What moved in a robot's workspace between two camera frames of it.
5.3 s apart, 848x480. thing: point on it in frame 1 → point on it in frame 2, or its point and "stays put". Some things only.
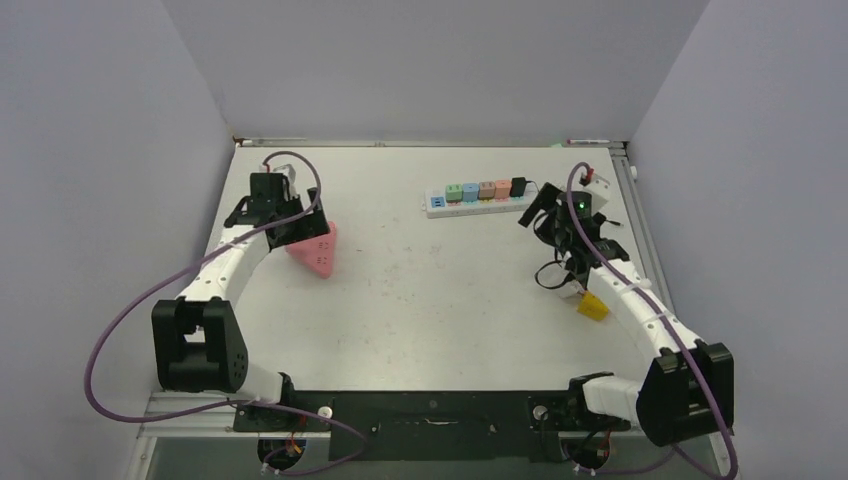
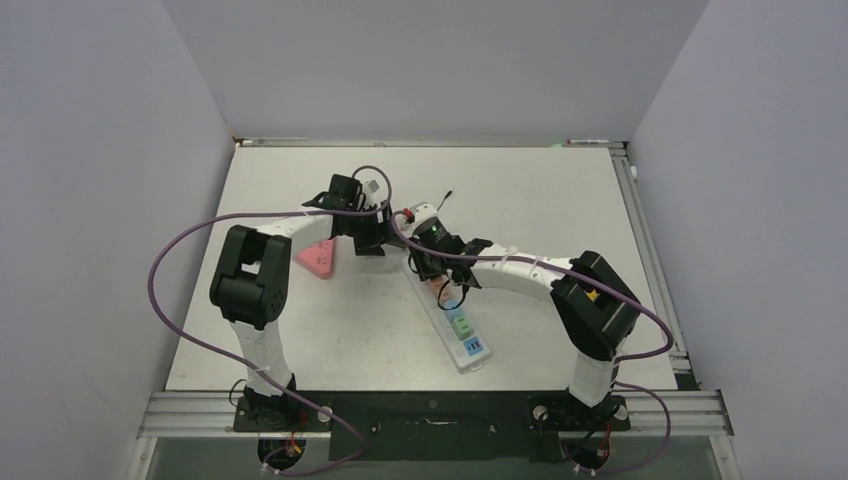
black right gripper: [547, 198] → [425, 270]
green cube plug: [454, 193] → [463, 327]
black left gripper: [309, 226] → [383, 233]
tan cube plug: [486, 190] → [446, 292]
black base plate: [428, 426] stays put
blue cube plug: [470, 192] → [456, 313]
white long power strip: [436, 204] → [470, 353]
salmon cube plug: [503, 189] → [436, 284]
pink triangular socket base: [317, 251] stays put
